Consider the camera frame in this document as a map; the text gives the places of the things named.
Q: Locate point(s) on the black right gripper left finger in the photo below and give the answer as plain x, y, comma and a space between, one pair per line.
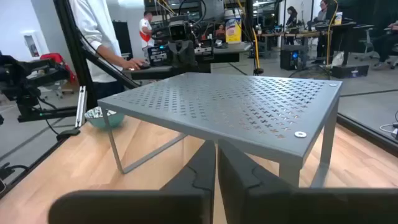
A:
140, 207

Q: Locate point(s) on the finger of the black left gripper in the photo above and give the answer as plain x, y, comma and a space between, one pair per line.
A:
177, 56
190, 56

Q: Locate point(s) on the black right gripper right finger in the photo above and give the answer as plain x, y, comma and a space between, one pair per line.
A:
280, 205

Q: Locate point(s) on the teal floral ceramic bowl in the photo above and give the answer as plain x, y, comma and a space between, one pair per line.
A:
107, 122

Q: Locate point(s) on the person's hand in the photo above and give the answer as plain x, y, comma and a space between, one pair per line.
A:
133, 64

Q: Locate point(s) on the person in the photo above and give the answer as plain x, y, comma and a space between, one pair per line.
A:
385, 40
93, 37
322, 15
291, 21
145, 31

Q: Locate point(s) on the black office desk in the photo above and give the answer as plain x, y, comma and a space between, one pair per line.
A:
224, 51

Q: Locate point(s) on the yellow wipes container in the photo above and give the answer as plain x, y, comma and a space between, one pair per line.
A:
233, 28

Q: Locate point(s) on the grey perforated metal shelf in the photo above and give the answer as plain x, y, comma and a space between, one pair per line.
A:
217, 105

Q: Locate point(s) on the black computer tower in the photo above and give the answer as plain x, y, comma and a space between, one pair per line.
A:
289, 57

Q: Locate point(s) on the red chair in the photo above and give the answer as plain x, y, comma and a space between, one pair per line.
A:
59, 60

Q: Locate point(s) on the white plastic bag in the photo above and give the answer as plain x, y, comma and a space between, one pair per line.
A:
338, 59

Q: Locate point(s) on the black floor box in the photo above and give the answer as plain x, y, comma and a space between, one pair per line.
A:
349, 71

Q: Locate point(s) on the black background work desk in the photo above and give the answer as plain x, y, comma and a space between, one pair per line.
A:
342, 29

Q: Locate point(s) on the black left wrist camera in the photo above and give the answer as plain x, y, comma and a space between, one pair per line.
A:
179, 31

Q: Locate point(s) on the black wall panel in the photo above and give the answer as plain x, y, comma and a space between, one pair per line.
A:
122, 39

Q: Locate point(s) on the black aluminium table frame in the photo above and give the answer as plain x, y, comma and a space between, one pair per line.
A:
74, 46

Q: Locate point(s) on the silver frame bracket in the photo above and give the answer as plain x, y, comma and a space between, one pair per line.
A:
81, 105

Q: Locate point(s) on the black frame clamp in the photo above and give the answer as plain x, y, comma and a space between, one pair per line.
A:
68, 133

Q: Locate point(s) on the wall fire extinguisher cabinet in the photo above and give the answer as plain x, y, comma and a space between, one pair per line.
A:
31, 46

